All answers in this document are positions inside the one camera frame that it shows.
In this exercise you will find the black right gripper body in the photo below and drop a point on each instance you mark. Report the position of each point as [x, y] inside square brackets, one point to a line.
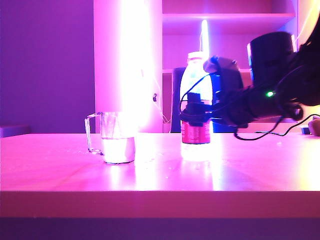
[235, 110]

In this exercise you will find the wide bright light tube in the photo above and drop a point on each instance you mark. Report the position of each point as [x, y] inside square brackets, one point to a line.
[135, 62]

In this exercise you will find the clear glass mug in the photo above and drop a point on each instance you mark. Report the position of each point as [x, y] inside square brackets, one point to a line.
[117, 150]

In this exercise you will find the beige round object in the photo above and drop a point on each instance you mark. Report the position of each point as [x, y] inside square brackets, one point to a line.
[315, 126]

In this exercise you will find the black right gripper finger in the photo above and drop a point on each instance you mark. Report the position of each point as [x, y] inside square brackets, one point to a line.
[196, 112]

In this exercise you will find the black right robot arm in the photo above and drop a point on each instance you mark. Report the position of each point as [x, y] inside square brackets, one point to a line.
[275, 62]

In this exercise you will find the thin light tube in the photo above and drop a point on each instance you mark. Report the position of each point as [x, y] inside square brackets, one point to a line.
[205, 37]

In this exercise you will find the clear water bottle red label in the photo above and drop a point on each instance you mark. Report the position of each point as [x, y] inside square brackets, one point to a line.
[197, 150]

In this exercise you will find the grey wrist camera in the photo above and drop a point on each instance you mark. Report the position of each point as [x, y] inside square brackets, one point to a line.
[230, 72]

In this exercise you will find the small black clip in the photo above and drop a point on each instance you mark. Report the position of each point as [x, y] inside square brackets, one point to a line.
[155, 97]

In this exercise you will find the small blue object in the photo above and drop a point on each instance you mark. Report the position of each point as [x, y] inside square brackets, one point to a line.
[304, 129]

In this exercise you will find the wooden shelf unit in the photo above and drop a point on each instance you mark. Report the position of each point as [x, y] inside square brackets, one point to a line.
[225, 22]

